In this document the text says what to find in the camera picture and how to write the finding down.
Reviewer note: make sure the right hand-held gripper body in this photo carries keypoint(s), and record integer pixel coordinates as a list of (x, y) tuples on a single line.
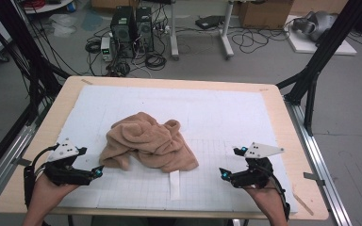
[(254, 175)]

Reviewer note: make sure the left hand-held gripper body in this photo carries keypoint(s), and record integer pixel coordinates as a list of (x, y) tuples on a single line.
[(59, 174)]

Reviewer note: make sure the beige terry towel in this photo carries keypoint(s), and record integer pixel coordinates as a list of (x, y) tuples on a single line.
[(147, 141)]

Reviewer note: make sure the person's left hand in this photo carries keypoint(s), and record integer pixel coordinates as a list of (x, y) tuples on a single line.
[(48, 194)]

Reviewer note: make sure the person's right hand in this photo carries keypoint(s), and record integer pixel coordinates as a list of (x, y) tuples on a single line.
[(268, 201)]

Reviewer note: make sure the thin wooden stick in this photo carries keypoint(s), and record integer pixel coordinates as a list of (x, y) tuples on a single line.
[(303, 204)]

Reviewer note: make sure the white foam mat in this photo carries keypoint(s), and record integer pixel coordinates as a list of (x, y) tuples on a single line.
[(201, 106)]

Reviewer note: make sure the white power supply unit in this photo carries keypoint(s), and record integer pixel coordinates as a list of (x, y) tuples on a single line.
[(106, 48)]

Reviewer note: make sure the white desk leg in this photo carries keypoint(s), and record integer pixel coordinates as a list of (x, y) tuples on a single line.
[(173, 31), (225, 34)]

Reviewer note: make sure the white floor board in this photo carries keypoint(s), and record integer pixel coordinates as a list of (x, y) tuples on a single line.
[(301, 45)]

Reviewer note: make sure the clear plastic bag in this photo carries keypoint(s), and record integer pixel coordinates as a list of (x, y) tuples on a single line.
[(62, 25)]

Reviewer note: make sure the wide black computer tower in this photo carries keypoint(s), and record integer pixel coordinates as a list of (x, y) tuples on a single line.
[(122, 28)]

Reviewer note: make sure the flat black device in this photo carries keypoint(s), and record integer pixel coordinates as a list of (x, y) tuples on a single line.
[(209, 22)]

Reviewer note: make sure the narrow black computer tower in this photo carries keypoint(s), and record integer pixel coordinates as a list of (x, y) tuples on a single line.
[(144, 28)]

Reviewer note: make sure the large cardboard box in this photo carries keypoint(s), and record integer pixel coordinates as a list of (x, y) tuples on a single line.
[(264, 14)]

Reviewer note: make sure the round white table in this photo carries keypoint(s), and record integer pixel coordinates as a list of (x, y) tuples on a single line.
[(48, 8)]

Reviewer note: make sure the grey rounded device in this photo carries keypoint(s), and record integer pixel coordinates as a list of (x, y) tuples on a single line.
[(320, 22)]

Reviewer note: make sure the black metal bracket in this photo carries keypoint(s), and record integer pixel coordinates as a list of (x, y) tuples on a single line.
[(22, 162)]

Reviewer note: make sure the aluminium rail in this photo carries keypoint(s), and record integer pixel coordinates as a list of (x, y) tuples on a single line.
[(15, 147), (314, 153)]

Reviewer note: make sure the grey metal bracket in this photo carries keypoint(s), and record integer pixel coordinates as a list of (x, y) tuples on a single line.
[(312, 177)]

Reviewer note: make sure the black metal frame strut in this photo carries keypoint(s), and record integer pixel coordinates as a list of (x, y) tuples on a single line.
[(22, 40), (326, 47)]

